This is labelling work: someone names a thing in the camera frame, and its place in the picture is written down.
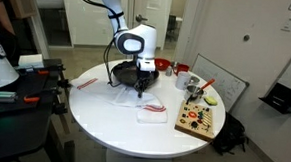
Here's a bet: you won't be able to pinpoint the red bowl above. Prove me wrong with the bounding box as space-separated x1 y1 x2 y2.
153 57 172 72

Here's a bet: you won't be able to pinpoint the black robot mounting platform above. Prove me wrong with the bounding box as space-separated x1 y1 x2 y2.
0 54 82 162

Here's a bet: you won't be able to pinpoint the small steel cup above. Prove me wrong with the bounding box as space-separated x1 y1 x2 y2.
188 75 201 87

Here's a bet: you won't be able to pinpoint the seated person blue jeans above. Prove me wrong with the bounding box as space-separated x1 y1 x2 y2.
0 0 24 67

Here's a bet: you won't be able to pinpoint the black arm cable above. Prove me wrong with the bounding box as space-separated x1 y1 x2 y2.
68 0 128 89

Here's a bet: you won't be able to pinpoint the metal door handle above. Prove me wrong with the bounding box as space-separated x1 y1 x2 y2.
135 13 149 24

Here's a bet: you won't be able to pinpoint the small steel saucepan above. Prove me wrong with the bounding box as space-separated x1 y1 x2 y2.
183 84 207 106

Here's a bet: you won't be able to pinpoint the black frying pan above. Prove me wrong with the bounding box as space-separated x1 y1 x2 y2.
109 59 161 90

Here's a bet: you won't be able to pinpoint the yellow green sponge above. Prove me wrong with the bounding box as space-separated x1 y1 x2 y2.
202 95 219 107

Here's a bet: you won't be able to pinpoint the red mug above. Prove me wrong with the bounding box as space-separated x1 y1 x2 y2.
172 62 190 77

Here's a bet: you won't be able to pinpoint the white door with window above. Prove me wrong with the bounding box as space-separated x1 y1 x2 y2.
130 0 190 62

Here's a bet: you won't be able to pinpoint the aluminium rail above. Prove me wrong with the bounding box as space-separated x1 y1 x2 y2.
0 90 18 104

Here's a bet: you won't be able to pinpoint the black clamp orange tip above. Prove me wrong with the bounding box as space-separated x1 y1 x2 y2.
22 84 63 107
17 62 67 79

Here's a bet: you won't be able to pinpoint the white door notice paper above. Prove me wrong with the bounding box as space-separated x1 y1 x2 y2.
145 0 163 11

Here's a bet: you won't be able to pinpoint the black wall tray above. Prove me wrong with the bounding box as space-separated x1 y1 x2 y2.
257 81 291 116

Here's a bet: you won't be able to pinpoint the white wall switch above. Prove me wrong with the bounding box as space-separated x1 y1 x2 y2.
280 14 291 33

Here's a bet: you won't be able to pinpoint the leaning framed whiteboard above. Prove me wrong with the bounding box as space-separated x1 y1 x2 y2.
188 52 252 114

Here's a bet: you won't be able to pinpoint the black backpack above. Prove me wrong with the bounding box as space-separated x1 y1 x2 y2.
211 111 251 157

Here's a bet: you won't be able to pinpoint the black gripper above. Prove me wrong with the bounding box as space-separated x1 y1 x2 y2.
134 69 153 99

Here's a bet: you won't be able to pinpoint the white towel red stripes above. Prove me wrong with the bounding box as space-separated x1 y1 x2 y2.
67 76 170 126

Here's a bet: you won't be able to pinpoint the white mug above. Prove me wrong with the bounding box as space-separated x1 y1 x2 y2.
174 71 191 91

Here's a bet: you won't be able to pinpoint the wooden board colourful pieces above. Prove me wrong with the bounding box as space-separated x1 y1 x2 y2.
173 100 216 144

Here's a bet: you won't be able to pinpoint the white box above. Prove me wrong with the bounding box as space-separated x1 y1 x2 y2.
17 52 45 70

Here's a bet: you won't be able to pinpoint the orange handled spoon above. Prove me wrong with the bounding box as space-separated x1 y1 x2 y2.
198 77 217 93

